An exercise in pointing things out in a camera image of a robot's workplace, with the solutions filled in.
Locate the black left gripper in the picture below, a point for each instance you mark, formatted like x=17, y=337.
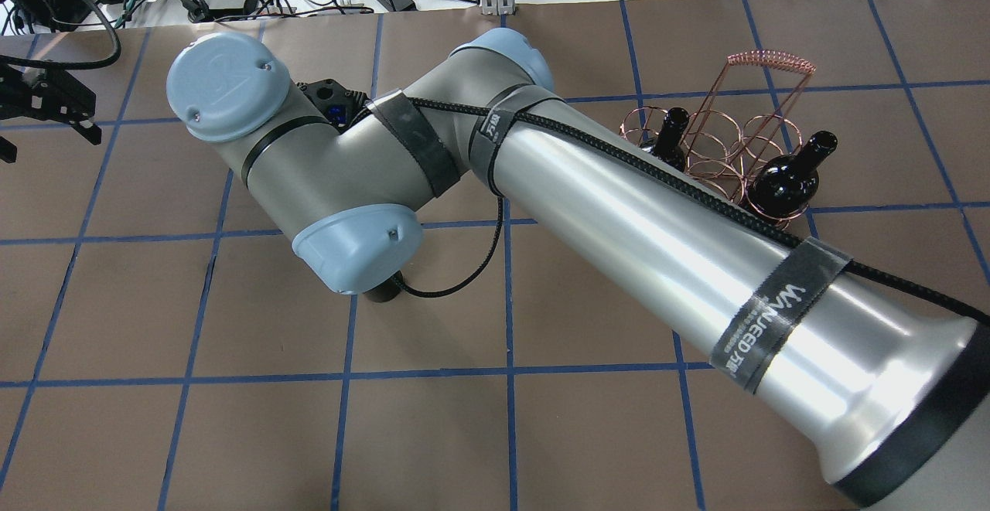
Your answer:
x=48, y=98

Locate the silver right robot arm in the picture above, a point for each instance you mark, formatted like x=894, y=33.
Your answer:
x=888, y=379

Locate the dark bottle at basket end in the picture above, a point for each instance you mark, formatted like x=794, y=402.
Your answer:
x=786, y=184

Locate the dark bottle under basket handle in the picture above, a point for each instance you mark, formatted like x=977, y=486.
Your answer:
x=666, y=145

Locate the copper wire wine basket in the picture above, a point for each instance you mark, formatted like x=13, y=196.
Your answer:
x=726, y=153

